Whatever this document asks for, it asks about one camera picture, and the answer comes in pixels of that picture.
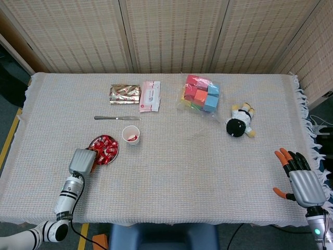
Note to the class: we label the red foam cube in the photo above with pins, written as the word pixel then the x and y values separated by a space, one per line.
pixel 193 79
pixel 191 91

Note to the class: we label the blue padded seat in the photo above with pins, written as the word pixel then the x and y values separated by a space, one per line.
pixel 164 237

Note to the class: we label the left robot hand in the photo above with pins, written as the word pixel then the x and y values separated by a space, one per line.
pixel 82 161

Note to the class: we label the pink wet wipes pack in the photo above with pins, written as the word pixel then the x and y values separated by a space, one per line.
pixel 149 96

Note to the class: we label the red candy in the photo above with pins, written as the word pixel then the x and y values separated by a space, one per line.
pixel 132 137

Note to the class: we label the silver table knife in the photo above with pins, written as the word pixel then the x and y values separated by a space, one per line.
pixel 109 118

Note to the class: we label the yellow foam cube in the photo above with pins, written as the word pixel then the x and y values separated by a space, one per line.
pixel 182 98

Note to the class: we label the beige folding screen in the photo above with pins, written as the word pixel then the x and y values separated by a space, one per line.
pixel 166 36

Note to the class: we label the beige woven tablecloth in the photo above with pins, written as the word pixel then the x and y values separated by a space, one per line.
pixel 166 169

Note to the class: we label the orange foam cube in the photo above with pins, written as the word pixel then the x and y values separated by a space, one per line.
pixel 200 97

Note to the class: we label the green foam cube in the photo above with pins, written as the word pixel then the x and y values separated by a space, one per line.
pixel 196 106

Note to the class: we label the white paper cup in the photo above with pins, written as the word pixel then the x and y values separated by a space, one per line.
pixel 131 143

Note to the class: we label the black haired plush doll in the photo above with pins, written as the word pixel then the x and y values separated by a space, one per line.
pixel 236 127

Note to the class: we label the clear plastic bag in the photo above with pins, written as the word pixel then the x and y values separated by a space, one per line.
pixel 182 105

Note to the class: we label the gold foil snack packet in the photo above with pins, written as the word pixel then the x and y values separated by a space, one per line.
pixel 125 94

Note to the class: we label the pink foam cube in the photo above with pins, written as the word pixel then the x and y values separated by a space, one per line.
pixel 204 84

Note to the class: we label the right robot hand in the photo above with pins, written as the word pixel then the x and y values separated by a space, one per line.
pixel 307 187

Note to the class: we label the metal dish of red candies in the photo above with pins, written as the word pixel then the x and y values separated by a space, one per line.
pixel 91 142

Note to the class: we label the orange floor block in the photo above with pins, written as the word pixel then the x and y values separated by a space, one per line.
pixel 100 242

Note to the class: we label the light blue foam cube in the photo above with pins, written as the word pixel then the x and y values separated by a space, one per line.
pixel 214 90
pixel 210 103

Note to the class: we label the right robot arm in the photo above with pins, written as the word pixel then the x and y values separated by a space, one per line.
pixel 316 225

